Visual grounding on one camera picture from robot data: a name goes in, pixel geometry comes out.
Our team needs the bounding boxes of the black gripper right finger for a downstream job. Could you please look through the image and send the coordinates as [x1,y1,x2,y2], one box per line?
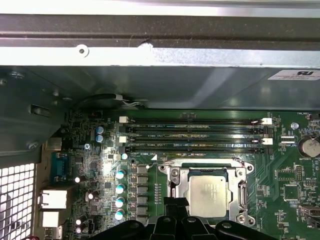
[175,196,287,240]

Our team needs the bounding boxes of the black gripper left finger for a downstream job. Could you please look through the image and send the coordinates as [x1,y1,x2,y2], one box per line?
[91,196,177,240]

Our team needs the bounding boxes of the silver CPU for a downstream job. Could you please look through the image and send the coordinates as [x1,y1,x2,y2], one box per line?
[187,174,232,216]

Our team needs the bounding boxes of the metal socket cover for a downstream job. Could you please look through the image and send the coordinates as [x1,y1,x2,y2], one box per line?
[167,165,249,222]

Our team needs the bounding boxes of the CPU socket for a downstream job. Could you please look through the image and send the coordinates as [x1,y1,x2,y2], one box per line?
[156,161,256,226]

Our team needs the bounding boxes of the RAM slot black clips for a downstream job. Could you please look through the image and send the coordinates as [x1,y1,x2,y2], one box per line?
[119,125,272,136]
[119,145,272,155]

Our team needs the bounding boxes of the RAM slot white clips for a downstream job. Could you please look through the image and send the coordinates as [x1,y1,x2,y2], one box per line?
[119,115,273,126]
[119,135,273,146]

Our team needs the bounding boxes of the green motherboard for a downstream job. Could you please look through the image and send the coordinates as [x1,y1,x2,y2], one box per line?
[37,108,320,240]

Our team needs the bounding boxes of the silver network port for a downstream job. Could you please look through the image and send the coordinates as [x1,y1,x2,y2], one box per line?
[37,189,69,210]
[41,211,62,229]

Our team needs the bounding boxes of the blue serial port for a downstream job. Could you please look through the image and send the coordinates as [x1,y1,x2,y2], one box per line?
[50,152,76,184]

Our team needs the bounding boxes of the internal USB port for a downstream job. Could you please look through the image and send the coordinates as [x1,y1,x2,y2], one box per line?
[298,206,320,230]

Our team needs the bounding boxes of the silver coin battery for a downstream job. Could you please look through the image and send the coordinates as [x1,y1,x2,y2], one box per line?
[300,136,320,159]

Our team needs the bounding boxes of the black PC case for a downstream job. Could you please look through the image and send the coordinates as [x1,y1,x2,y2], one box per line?
[0,0,320,240]

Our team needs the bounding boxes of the black wire white tie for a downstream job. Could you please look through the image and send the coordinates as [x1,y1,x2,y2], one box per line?
[73,92,146,111]

